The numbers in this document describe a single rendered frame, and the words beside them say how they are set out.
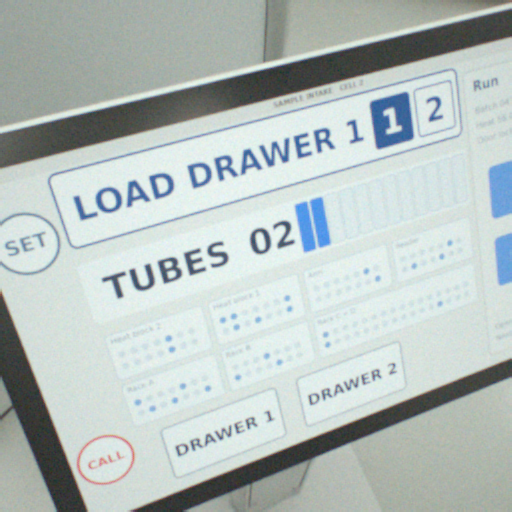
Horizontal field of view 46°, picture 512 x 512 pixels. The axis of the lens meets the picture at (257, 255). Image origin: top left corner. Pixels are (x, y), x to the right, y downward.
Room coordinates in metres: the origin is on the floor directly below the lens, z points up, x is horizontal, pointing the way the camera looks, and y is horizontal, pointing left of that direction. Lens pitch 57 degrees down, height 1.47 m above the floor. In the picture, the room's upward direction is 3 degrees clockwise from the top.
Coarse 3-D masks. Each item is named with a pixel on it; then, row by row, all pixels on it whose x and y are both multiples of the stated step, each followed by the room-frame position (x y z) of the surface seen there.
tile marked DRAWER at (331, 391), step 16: (368, 352) 0.20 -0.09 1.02; (384, 352) 0.20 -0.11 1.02; (400, 352) 0.20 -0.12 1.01; (320, 368) 0.18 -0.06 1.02; (336, 368) 0.18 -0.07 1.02; (352, 368) 0.19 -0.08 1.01; (368, 368) 0.19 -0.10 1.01; (384, 368) 0.19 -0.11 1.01; (400, 368) 0.19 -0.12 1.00; (304, 384) 0.17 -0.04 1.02; (320, 384) 0.17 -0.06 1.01; (336, 384) 0.17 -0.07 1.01; (352, 384) 0.18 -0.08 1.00; (368, 384) 0.18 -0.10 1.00; (384, 384) 0.18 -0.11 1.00; (400, 384) 0.18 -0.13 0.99; (304, 400) 0.16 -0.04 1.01; (320, 400) 0.16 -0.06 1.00; (336, 400) 0.16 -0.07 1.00; (352, 400) 0.17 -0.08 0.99; (368, 400) 0.17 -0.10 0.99; (304, 416) 0.15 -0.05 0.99; (320, 416) 0.15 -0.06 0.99; (336, 416) 0.16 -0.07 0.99
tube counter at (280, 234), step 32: (448, 160) 0.31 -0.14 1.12; (320, 192) 0.27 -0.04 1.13; (352, 192) 0.28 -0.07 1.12; (384, 192) 0.29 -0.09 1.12; (416, 192) 0.29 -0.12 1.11; (448, 192) 0.30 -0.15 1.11; (256, 224) 0.25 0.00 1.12; (288, 224) 0.25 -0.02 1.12; (320, 224) 0.26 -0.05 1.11; (352, 224) 0.26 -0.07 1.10; (384, 224) 0.27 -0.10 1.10; (256, 256) 0.23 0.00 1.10; (288, 256) 0.24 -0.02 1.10
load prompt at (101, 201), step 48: (384, 96) 0.33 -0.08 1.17; (432, 96) 0.34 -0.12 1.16; (192, 144) 0.27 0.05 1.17; (240, 144) 0.28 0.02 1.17; (288, 144) 0.29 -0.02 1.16; (336, 144) 0.30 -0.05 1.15; (384, 144) 0.31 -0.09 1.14; (432, 144) 0.32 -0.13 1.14; (96, 192) 0.24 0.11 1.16; (144, 192) 0.24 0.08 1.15; (192, 192) 0.25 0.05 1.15; (240, 192) 0.26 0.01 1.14; (96, 240) 0.21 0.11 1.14
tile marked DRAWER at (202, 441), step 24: (216, 408) 0.14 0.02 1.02; (240, 408) 0.15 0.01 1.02; (264, 408) 0.15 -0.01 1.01; (168, 432) 0.13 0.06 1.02; (192, 432) 0.13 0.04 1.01; (216, 432) 0.13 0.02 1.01; (240, 432) 0.13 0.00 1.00; (264, 432) 0.14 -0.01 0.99; (168, 456) 0.11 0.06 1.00; (192, 456) 0.11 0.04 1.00; (216, 456) 0.12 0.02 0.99
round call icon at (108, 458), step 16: (112, 432) 0.12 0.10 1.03; (128, 432) 0.12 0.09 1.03; (80, 448) 0.11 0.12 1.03; (96, 448) 0.11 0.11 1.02; (112, 448) 0.11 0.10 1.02; (128, 448) 0.11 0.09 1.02; (80, 464) 0.10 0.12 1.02; (96, 464) 0.10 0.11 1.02; (112, 464) 0.10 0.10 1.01; (128, 464) 0.10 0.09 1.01; (80, 480) 0.09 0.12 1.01; (96, 480) 0.09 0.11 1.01; (112, 480) 0.09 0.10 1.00
